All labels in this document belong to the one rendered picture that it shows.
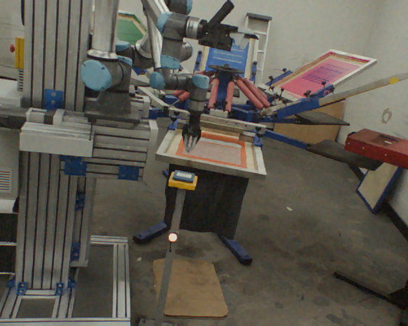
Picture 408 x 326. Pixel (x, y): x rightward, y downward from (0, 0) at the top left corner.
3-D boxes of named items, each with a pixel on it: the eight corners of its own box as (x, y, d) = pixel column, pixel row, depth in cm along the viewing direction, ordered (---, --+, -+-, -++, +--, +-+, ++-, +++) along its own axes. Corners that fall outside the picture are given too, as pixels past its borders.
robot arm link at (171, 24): (162, 34, 159) (165, 10, 156) (190, 40, 157) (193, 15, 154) (154, 34, 152) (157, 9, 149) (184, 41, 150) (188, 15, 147)
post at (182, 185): (172, 356, 227) (204, 190, 195) (131, 348, 227) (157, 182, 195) (177, 326, 248) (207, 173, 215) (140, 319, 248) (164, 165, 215)
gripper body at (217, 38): (232, 52, 154) (200, 45, 156) (238, 27, 152) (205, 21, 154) (228, 50, 146) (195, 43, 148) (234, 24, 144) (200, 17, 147)
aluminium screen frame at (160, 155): (264, 181, 221) (266, 174, 220) (155, 160, 222) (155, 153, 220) (256, 139, 295) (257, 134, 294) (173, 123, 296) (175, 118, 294)
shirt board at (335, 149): (384, 167, 314) (388, 157, 311) (371, 180, 281) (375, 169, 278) (228, 118, 377) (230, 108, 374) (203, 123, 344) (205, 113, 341)
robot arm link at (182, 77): (168, 70, 194) (181, 76, 186) (188, 72, 201) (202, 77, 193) (166, 87, 197) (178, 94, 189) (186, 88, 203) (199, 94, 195)
